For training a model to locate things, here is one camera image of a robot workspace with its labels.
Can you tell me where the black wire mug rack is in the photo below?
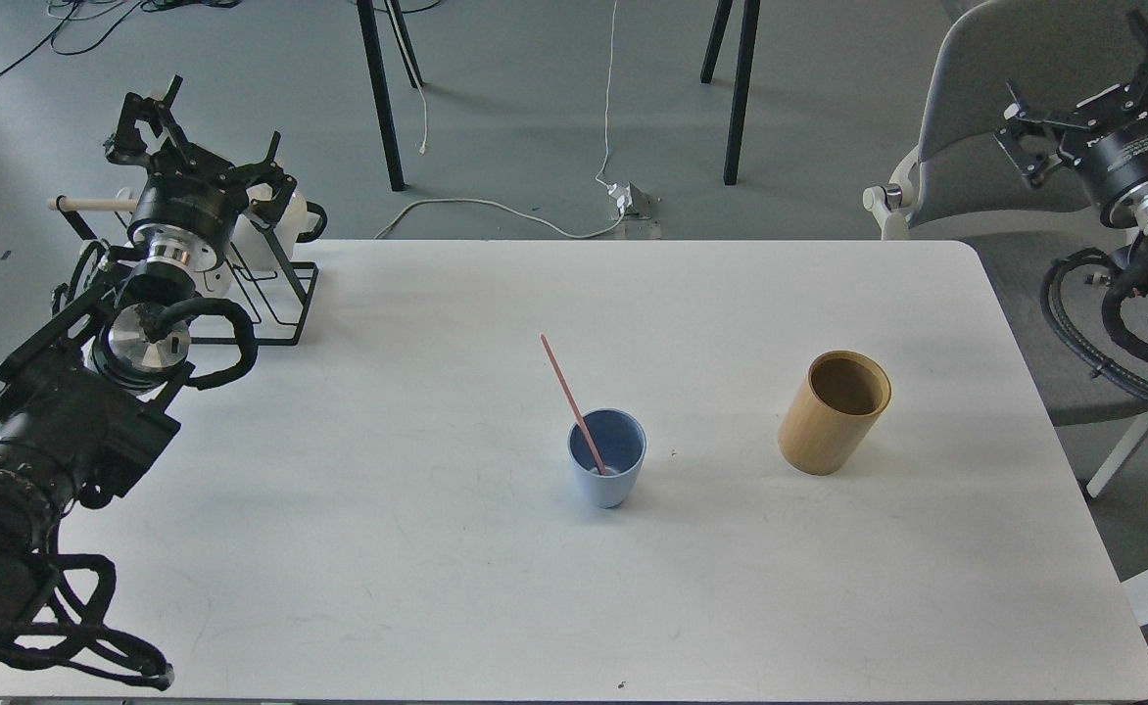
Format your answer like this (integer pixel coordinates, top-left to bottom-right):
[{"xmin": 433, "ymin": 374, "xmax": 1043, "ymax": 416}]
[{"xmin": 46, "ymin": 188, "xmax": 319, "ymax": 347}]

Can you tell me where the grey office chair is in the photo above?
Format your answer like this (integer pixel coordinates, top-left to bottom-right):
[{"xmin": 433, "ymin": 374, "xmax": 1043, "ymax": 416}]
[{"xmin": 862, "ymin": 1, "xmax": 1148, "ymax": 496}]

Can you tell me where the white power adapter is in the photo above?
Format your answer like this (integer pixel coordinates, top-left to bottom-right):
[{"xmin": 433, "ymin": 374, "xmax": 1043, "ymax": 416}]
[{"xmin": 605, "ymin": 183, "xmax": 654, "ymax": 220}]

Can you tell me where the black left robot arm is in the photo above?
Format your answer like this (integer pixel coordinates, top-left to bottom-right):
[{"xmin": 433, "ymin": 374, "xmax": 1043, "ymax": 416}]
[{"xmin": 0, "ymin": 77, "xmax": 327, "ymax": 690}]

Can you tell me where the white power cable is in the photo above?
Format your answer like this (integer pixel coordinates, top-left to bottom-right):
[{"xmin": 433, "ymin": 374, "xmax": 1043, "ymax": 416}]
[{"xmin": 374, "ymin": 0, "xmax": 634, "ymax": 241}]

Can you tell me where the bamboo cylinder holder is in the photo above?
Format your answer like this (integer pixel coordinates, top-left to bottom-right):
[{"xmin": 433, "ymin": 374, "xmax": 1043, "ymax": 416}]
[{"xmin": 777, "ymin": 350, "xmax": 892, "ymax": 477}]

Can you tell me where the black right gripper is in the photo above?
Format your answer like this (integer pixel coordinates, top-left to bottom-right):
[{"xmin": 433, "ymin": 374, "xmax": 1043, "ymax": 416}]
[{"xmin": 994, "ymin": 10, "xmax": 1148, "ymax": 228}]

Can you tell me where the blue plastic cup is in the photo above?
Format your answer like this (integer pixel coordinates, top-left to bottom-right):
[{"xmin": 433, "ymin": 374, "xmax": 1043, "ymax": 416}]
[{"xmin": 568, "ymin": 406, "xmax": 647, "ymax": 508}]

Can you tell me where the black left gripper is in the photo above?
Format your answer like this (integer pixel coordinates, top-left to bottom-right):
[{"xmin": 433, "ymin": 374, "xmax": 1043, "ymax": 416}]
[{"xmin": 104, "ymin": 75, "xmax": 297, "ymax": 272}]

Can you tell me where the black table leg left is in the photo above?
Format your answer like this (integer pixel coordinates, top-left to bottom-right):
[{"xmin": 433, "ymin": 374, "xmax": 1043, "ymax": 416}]
[{"xmin": 354, "ymin": 1, "xmax": 422, "ymax": 192}]

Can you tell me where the black table leg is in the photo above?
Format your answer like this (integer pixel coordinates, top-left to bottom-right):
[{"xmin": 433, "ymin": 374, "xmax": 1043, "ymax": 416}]
[
  {"xmin": 354, "ymin": 1, "xmax": 422, "ymax": 192},
  {"xmin": 699, "ymin": 1, "xmax": 762, "ymax": 187}
]

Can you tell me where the black table leg right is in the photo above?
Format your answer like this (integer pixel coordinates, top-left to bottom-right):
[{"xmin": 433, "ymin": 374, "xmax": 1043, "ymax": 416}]
[{"xmin": 699, "ymin": 1, "xmax": 762, "ymax": 187}]

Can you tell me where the white mug upper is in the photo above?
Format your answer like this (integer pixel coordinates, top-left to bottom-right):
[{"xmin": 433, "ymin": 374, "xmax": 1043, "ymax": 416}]
[{"xmin": 226, "ymin": 189, "xmax": 327, "ymax": 272}]

